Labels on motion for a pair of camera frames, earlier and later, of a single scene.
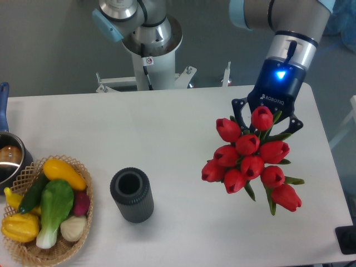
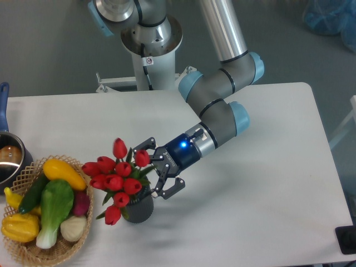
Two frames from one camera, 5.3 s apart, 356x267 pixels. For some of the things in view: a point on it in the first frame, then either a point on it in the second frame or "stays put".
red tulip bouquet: x=246 y=158 -> x=120 y=176
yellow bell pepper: x=20 y=227 stays put
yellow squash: x=55 y=169 stays put
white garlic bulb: x=72 y=228 stays put
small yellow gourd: x=13 y=199 stays put
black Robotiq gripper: x=278 y=82 -> x=178 y=156
